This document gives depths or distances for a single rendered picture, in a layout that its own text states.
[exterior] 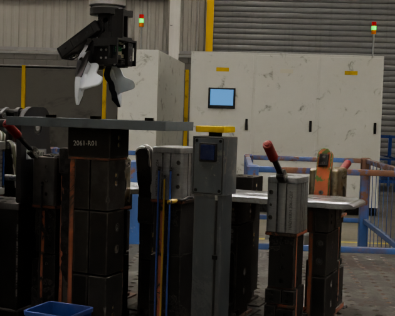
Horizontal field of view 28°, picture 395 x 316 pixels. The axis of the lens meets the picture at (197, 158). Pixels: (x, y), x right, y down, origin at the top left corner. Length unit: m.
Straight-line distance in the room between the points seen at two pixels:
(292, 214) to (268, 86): 8.34
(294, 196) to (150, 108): 8.39
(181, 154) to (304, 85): 8.30
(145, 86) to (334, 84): 2.37
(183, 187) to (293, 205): 0.25
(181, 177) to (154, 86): 8.28
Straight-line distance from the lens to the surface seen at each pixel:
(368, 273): 2.58
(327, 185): 1.93
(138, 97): 9.99
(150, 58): 9.99
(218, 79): 9.94
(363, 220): 5.09
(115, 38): 1.58
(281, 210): 1.62
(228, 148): 1.50
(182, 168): 1.69
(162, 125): 1.50
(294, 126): 9.94
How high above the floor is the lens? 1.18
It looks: 3 degrees down
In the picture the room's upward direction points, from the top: 2 degrees clockwise
